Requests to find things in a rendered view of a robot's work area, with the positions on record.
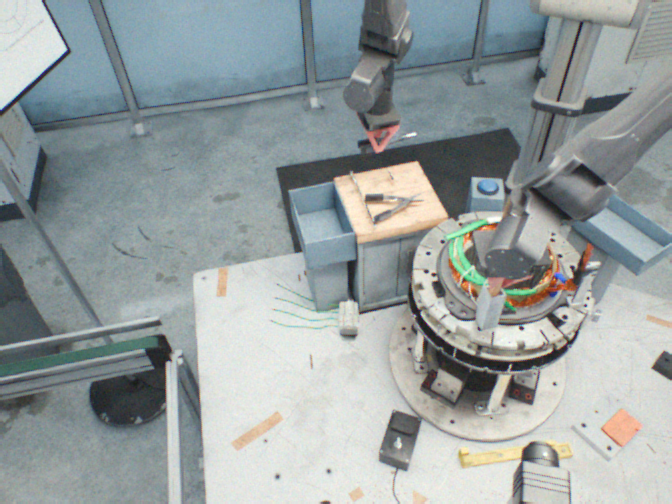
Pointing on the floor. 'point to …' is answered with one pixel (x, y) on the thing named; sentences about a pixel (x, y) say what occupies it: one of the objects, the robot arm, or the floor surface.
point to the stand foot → (108, 393)
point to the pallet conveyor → (67, 374)
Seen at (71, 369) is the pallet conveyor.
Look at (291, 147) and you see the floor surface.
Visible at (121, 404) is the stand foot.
